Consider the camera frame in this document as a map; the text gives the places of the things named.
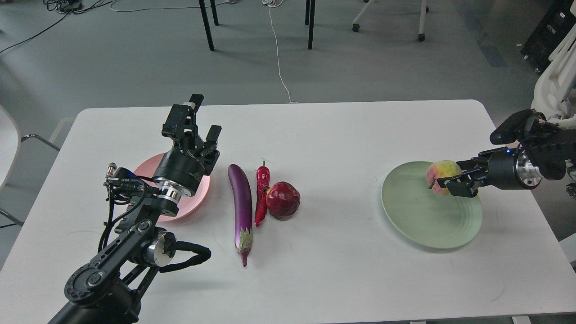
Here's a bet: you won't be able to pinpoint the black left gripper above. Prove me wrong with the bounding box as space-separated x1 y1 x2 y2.
153 94 222 195

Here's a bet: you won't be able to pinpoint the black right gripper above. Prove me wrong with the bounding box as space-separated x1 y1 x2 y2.
436 147 542 198

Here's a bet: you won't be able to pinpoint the yellow pink peach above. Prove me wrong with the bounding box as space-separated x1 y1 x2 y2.
426 160 463 196

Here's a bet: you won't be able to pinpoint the red chili pepper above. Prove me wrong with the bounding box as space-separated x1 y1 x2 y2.
254 161 270 226

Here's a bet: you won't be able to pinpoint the red pomegranate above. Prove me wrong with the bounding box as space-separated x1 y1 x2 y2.
265 182 301 220

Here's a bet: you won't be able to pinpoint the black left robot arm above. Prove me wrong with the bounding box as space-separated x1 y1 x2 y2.
50 94 221 324

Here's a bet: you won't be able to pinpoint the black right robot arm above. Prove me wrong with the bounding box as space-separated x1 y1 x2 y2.
430 109 575 198

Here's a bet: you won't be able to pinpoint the green plate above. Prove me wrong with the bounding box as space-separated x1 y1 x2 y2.
381 161 483 249

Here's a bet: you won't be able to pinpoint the pink plate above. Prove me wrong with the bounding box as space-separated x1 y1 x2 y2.
133 153 210 223

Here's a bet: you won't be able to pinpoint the purple eggplant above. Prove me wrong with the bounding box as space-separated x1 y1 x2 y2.
228 164 253 267

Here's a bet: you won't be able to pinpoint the white chair right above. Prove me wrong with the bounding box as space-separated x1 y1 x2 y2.
531 32 576 129

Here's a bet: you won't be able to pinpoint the black table legs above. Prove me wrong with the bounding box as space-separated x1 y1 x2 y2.
198 0 316 51

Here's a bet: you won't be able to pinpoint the white rolling chair base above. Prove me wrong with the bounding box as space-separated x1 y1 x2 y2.
352 0 430 42

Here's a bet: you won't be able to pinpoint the black equipment case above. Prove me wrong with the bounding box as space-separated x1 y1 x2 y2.
521 0 576 74

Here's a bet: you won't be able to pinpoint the chair at left edge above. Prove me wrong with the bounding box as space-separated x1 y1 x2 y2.
0 104 61 227

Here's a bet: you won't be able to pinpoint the white floor cable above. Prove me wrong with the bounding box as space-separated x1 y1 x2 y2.
262 0 298 104

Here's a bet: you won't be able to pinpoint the black floor cables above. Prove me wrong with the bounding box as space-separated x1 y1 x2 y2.
0 0 113 54

